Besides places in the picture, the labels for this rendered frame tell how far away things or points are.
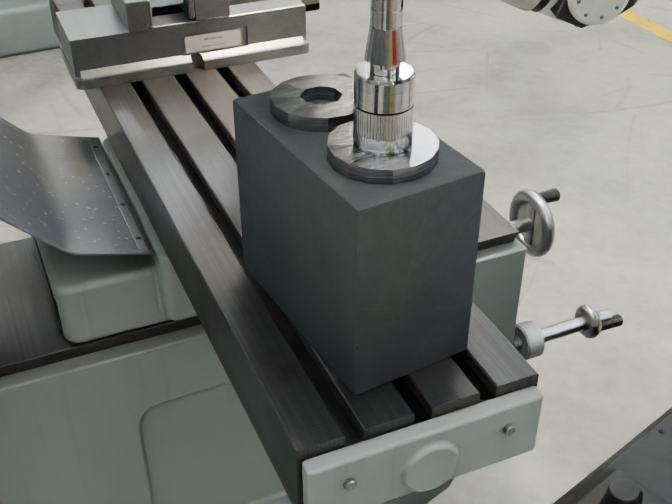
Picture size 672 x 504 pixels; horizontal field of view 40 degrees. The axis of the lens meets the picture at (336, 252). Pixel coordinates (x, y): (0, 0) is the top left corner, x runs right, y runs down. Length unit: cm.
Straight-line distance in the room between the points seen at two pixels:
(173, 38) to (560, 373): 137
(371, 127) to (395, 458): 27
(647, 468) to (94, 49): 94
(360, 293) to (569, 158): 257
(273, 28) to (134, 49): 21
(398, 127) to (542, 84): 308
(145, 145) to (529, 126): 240
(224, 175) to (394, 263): 42
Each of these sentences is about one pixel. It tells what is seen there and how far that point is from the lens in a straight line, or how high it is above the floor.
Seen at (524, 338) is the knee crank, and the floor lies 58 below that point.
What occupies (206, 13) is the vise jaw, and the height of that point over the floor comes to 106.
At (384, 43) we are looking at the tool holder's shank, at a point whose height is 127.
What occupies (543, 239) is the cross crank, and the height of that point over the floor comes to 69.
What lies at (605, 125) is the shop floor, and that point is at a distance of 351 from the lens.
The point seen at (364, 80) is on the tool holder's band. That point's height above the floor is 125.
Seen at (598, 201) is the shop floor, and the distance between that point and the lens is 303.
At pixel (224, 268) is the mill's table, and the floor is 99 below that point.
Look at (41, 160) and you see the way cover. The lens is 129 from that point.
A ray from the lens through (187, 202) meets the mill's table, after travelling 105.
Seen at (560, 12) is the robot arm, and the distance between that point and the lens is 120.
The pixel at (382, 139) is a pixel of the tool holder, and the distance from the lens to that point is 71.
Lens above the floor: 153
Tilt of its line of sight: 35 degrees down
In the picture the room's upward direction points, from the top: straight up
